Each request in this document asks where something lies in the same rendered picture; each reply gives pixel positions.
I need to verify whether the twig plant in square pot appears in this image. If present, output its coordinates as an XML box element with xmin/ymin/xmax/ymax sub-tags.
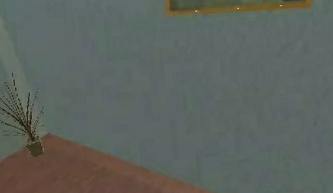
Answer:
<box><xmin>0</xmin><ymin>69</ymin><xmax>50</xmax><ymax>161</ymax></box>

